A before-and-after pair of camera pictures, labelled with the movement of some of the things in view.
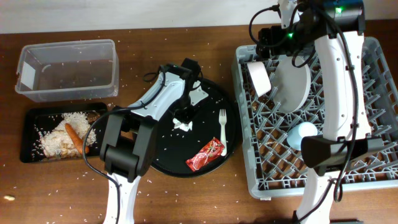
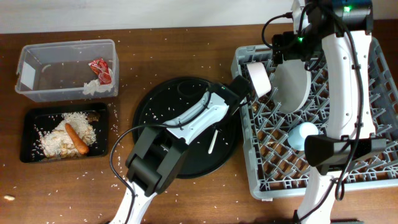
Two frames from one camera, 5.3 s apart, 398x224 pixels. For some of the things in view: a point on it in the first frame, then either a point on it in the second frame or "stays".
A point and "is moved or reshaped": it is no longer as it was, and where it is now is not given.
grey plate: [291, 86] stays
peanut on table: [9, 198] stays
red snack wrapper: [211, 150] → [100, 66]
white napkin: [181, 126] is moved or reshaped
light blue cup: [296, 132] stays
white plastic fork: [222, 119] → [211, 145]
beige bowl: [259, 74] stays
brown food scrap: [92, 116] stays
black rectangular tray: [35, 117] stays
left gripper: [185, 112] → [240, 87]
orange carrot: [76, 139] stays
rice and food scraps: [58, 144] stays
